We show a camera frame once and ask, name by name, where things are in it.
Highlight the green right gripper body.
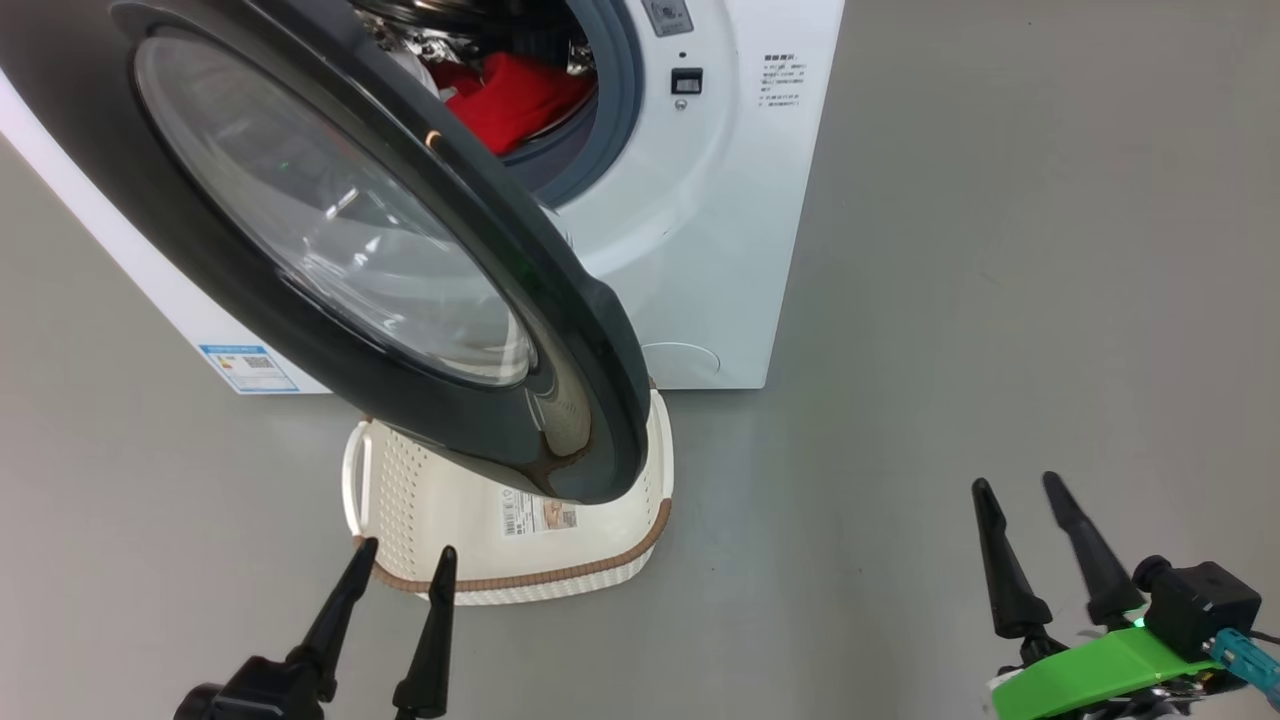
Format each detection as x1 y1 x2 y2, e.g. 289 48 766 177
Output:
988 625 1249 720

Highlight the round white filter cover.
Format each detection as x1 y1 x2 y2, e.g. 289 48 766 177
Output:
640 342 721 386

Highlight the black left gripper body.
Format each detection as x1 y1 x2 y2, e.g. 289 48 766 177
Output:
175 655 326 720

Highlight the dark grey washing machine door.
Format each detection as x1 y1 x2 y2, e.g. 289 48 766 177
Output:
110 0 653 506

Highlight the teal cable connector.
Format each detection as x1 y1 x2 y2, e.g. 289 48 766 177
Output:
1208 628 1280 713

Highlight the grey warning sticker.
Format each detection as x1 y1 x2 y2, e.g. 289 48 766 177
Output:
640 0 694 38

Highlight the basket barcode label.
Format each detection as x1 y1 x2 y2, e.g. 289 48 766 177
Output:
500 490 579 538

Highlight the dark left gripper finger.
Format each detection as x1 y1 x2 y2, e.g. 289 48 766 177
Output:
393 546 458 720
286 537 379 703

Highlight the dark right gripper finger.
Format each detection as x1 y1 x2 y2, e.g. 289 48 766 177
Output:
972 478 1069 663
1042 472 1147 631

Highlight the white washing machine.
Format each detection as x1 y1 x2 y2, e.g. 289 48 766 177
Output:
0 0 846 396

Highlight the large red garment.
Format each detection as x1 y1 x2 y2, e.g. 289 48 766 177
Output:
432 50 599 159

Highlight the cream perforated laundry basket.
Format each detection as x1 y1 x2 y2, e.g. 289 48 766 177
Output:
342 388 676 607

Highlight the blue energy label sticker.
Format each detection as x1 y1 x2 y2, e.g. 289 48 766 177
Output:
198 345 301 394

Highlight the white garment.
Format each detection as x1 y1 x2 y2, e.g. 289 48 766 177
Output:
385 45 446 101

